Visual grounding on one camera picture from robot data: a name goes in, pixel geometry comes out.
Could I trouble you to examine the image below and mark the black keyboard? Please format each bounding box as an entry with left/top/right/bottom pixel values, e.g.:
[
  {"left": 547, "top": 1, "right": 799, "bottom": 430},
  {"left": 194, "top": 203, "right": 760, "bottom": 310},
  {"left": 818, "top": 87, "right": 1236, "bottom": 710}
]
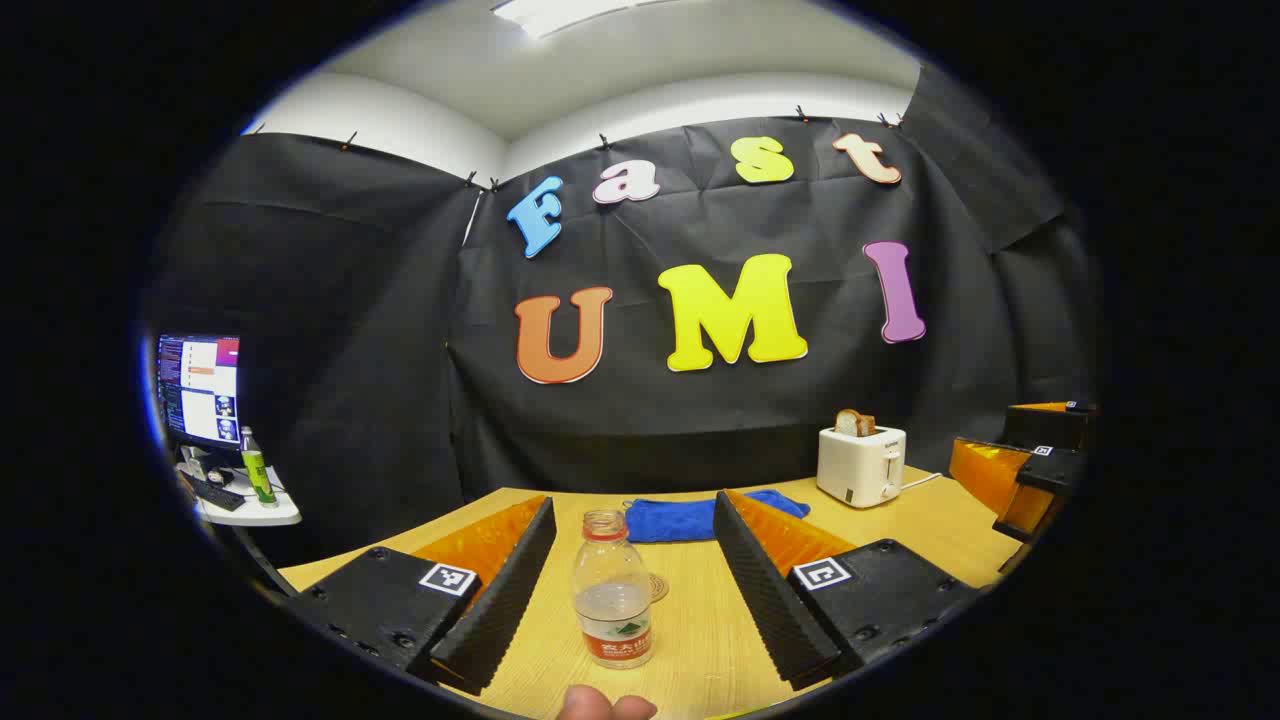
[{"left": 180, "top": 472, "right": 248, "bottom": 513}]

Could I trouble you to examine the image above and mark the blue towel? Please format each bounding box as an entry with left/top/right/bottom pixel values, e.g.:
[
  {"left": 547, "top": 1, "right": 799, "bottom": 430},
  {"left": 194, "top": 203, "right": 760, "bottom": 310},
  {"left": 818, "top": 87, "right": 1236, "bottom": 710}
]
[{"left": 622, "top": 488, "right": 811, "bottom": 545}]

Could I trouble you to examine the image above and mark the clear plastic water bottle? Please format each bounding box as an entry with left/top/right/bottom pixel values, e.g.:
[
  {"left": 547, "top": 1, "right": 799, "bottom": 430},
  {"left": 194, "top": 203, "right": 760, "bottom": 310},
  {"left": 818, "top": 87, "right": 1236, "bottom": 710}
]
[{"left": 571, "top": 509, "right": 655, "bottom": 670}]

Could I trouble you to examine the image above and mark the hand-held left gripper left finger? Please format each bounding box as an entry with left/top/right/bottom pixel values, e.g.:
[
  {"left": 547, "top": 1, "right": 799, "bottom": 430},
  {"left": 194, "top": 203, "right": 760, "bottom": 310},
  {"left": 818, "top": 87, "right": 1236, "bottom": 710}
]
[{"left": 285, "top": 495, "right": 558, "bottom": 698}]

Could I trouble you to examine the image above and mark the white toaster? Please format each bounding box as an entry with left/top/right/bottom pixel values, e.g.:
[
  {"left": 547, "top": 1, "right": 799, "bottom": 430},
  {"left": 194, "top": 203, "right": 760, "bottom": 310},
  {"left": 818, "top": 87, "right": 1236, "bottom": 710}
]
[{"left": 816, "top": 424, "right": 908, "bottom": 509}]

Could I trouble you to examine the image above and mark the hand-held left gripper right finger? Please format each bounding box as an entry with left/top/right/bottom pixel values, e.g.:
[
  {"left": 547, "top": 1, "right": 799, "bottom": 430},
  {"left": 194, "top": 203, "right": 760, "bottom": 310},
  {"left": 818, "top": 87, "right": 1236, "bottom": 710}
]
[{"left": 712, "top": 488, "right": 986, "bottom": 693}]

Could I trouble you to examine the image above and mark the computer monitor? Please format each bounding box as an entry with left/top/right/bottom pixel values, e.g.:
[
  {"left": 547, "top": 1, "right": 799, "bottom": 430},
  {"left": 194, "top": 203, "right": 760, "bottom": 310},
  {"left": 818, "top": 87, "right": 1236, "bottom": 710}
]
[{"left": 155, "top": 333, "right": 243, "bottom": 453}]

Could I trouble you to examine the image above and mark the green drink bottle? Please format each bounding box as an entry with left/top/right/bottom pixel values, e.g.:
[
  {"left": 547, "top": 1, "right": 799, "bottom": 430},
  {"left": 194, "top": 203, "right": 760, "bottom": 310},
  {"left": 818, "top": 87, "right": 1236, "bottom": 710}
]
[{"left": 240, "top": 426, "right": 278, "bottom": 508}]

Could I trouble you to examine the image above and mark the small white side table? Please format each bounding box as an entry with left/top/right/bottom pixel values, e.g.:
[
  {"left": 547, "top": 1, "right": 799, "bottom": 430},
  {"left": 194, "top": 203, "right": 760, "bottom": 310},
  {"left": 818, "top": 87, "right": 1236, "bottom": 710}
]
[{"left": 175, "top": 462, "right": 303, "bottom": 528}]

